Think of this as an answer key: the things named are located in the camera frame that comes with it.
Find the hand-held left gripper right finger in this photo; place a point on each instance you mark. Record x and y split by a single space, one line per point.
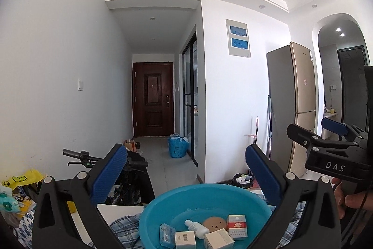
262 176

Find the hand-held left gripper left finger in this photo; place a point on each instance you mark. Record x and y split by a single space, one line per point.
109 176

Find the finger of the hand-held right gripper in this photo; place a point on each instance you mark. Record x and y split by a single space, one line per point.
335 126
297 132

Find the red white cigarette pack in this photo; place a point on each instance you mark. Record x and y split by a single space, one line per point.
237 227

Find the tan round compact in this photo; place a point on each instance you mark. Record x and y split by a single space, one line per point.
214 222

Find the blue plastic basin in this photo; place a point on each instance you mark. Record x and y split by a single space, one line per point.
180 202

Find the cream box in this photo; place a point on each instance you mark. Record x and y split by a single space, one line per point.
218 240

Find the teal white box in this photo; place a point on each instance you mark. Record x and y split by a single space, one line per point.
166 234

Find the white plastic bottle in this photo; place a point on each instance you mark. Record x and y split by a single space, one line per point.
198 230

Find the white barcode box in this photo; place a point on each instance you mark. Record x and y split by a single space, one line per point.
185 240

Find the person's right hand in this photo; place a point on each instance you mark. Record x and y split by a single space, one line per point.
355 201

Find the white wash basin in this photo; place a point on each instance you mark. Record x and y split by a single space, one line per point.
329 114

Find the black waste bin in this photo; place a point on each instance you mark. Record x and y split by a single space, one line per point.
242 180

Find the gold grey refrigerator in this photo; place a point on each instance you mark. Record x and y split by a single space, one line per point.
282 106

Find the black bicycle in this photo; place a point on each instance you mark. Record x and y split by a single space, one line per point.
78 154

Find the red broom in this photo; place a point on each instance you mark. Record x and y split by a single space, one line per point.
256 129

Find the dark glass door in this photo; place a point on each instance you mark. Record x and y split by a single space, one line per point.
352 85

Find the blue plaid shirt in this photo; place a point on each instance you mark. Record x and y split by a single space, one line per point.
125 225

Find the blue woven bag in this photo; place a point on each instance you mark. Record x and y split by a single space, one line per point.
177 148

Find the yellow plastic bag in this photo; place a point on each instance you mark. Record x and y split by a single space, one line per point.
23 177

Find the dark brown entrance door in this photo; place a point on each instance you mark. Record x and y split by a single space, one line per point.
153 97

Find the black framed glass door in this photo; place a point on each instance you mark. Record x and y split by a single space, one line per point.
189 104

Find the white teal tissue pack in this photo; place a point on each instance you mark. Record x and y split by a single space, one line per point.
7 201

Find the white wall switch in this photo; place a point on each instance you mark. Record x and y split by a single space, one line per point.
80 84

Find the wall panel with blue windows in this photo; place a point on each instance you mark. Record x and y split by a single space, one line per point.
238 39

